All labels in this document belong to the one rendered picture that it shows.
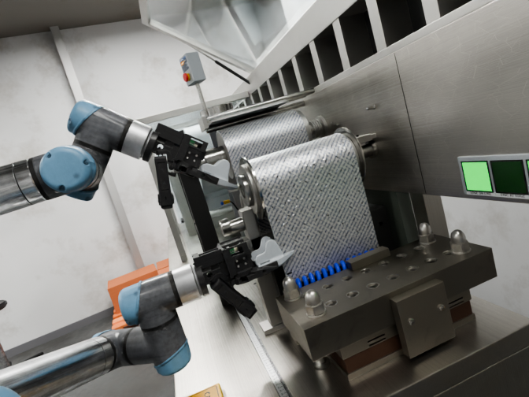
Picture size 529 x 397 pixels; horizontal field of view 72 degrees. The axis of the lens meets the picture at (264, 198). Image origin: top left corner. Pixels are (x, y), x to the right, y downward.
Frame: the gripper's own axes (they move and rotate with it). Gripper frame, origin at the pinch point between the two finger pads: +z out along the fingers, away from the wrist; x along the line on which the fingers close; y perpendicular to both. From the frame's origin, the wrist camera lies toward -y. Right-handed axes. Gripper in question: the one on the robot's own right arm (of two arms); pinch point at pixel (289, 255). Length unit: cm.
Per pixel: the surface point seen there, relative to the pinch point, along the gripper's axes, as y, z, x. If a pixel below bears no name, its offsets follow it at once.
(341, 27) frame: 46, 31, 9
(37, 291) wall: -56, -179, 339
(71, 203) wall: 20, -121, 347
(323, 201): 9.0, 11.0, -0.2
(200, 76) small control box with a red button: 53, 2, 58
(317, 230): 3.2, 7.9, -0.2
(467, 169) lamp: 10.7, 29.4, -22.5
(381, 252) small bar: -4.6, 18.4, -6.4
